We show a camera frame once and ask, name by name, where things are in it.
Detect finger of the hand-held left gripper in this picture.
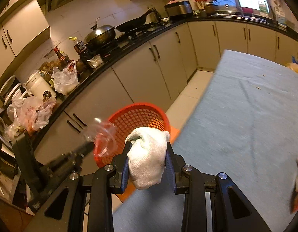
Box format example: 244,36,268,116
49,141,95,172

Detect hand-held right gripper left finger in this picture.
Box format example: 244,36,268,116
44,141,133,232

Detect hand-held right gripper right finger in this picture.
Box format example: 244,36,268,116
165,141,272,232

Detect white paper towel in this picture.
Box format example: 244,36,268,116
125,126,171,190

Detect clear plastic cup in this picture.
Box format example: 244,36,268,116
82,117,119,157

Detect red plastic mesh basket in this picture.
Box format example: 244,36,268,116
93,103,171,168

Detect pink and white plastic bags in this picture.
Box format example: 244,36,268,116
8,96,56,132

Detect white plastic bag red print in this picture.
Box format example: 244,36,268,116
51,61,79,96

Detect white electric kettle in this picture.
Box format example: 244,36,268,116
23,70,57,99

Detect grey tablecloth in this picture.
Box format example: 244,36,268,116
113,49,298,232

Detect clear seasoning box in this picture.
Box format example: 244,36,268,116
87,54,103,68

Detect brown sauce bottle red cap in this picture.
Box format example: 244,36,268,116
53,47,70,70

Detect beige base cabinets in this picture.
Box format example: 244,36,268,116
33,20,298,174

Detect dark oil bottle yellow cap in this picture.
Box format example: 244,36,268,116
69,37,88,56

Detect steel wok with lid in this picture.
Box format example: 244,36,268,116
84,17,117,50

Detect black gas stove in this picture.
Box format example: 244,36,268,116
101,22,169,51

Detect black frying pan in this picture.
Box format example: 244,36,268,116
115,8,155,33

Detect silver countertop appliance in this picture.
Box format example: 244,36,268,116
165,1,193,18

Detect glass pot lid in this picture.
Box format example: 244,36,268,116
215,0,238,15

